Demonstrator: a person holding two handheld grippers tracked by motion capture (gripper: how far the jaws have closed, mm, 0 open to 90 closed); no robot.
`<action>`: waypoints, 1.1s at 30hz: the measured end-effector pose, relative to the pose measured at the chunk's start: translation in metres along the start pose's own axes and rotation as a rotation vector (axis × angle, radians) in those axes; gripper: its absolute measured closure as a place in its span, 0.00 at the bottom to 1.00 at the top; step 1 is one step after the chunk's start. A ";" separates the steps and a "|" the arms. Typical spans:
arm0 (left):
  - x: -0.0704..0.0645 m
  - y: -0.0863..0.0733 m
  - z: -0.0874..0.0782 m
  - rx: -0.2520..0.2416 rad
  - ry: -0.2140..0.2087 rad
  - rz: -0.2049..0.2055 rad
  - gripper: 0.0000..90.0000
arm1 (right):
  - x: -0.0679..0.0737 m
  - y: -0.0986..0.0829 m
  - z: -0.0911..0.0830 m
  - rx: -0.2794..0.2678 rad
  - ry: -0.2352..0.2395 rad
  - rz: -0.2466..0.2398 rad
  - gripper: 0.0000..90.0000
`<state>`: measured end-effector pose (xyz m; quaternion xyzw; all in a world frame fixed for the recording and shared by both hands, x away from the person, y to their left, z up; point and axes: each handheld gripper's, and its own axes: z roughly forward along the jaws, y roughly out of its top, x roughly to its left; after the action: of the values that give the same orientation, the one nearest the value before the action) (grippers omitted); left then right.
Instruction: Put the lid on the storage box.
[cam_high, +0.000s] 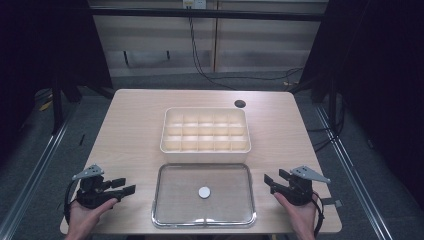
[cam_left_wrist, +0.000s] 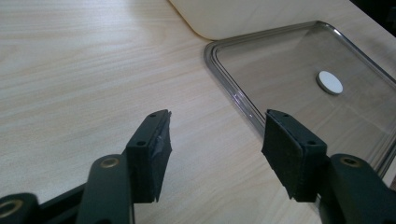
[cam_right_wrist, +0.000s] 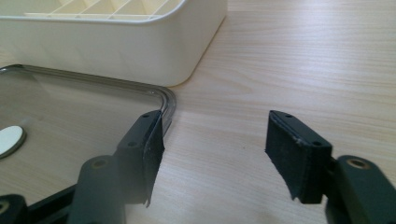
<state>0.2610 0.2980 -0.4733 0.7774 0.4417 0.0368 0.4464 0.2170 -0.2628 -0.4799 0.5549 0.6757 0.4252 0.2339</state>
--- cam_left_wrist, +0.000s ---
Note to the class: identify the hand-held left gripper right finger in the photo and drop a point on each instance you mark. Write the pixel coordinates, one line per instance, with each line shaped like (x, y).
(295, 161)

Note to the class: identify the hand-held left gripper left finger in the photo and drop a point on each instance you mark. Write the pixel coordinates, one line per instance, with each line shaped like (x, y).
(146, 161)

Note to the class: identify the clear glass lid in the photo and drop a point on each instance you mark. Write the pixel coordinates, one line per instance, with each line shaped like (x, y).
(280, 81)

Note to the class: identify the white round lid knob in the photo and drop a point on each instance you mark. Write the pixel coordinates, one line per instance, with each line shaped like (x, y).
(329, 82)

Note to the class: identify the cream cutting board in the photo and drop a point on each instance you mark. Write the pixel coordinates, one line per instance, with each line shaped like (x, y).
(249, 15)

